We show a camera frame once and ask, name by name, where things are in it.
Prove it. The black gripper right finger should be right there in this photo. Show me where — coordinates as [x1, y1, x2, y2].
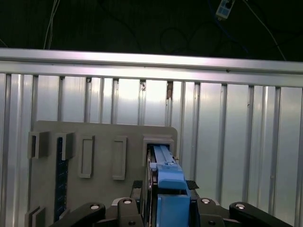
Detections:
[187, 180, 294, 227]

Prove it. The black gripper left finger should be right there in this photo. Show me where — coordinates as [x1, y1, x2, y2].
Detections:
[49, 180, 144, 227]

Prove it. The hard disk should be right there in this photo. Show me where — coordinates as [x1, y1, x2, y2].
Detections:
[145, 141, 191, 227]

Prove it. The grey parts rack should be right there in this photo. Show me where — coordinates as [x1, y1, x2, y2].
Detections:
[25, 120, 178, 227]

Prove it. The white power strip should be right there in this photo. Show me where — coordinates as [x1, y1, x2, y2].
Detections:
[216, 0, 236, 19]

